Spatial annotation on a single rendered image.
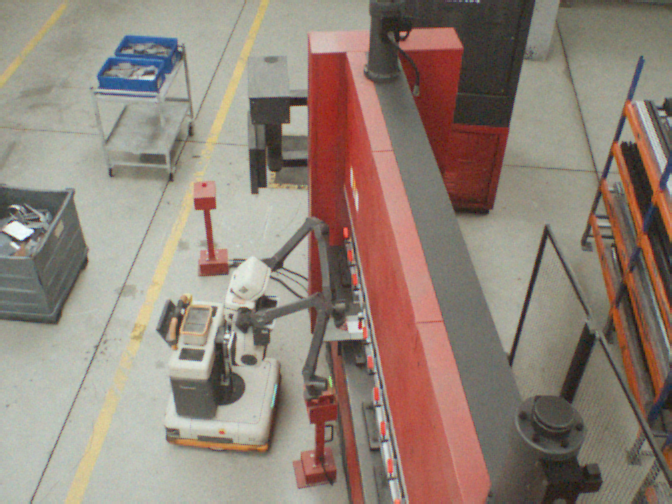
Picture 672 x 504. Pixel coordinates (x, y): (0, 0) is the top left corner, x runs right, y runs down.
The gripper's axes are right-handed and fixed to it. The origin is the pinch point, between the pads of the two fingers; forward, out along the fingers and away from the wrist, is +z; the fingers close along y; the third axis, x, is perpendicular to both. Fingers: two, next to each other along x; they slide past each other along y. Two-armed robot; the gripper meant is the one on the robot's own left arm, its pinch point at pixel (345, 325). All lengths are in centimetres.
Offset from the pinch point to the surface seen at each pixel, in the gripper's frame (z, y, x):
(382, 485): 13, -97, -2
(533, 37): 197, 489, -203
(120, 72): -71, 314, 146
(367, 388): 16.3, -35.1, -1.1
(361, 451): 12, -75, 6
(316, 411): 11, -41, 29
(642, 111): 69, 145, -218
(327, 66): -107, 86, -53
